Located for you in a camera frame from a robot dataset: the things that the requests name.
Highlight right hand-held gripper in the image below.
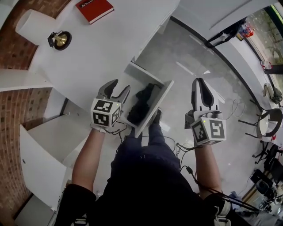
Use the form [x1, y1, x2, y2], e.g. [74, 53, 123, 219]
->
[184, 78, 227, 147]

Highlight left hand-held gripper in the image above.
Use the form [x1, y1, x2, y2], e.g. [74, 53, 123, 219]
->
[89, 79, 132, 129]

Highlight black umbrella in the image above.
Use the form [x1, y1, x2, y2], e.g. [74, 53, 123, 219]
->
[126, 83, 161, 126]

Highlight white drawer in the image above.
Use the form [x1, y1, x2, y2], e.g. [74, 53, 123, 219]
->
[120, 61, 175, 139]

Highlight person's right forearm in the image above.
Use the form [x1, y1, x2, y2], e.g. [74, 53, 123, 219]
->
[194, 143, 223, 193]

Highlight person's left forearm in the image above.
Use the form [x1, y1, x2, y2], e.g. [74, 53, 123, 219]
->
[71, 127, 107, 193]

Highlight white desk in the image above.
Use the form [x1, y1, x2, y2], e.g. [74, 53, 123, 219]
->
[0, 0, 181, 111]

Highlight person's black shoe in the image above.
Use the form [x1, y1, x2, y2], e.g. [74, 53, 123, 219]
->
[152, 107, 163, 124]

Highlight grey bag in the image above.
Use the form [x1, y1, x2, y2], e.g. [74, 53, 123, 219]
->
[263, 83, 283, 105]

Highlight person's dark blue trousers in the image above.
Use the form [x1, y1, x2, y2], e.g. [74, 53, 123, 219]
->
[110, 122, 182, 190]

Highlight red hardcover book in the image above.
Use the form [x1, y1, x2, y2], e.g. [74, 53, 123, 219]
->
[75, 0, 115, 25]

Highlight black office chair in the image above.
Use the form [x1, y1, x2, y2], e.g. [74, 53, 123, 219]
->
[252, 141, 283, 172]

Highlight white shelf unit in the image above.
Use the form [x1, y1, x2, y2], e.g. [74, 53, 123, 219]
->
[0, 68, 93, 221]

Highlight white lampshade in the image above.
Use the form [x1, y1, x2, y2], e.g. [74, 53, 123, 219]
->
[15, 10, 57, 44]

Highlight person's black top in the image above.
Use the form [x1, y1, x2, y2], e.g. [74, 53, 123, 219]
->
[56, 167, 261, 226]

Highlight white floor cable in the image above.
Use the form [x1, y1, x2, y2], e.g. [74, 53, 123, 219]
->
[225, 98, 244, 121]

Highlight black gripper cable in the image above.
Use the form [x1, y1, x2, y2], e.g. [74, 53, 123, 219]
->
[105, 122, 129, 146]
[176, 142, 260, 212]

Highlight white chair with black frame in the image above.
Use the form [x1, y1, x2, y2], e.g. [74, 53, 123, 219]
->
[238, 106, 283, 142]

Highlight black camera tripod gear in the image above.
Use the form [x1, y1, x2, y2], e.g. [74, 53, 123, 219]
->
[249, 169, 283, 214]

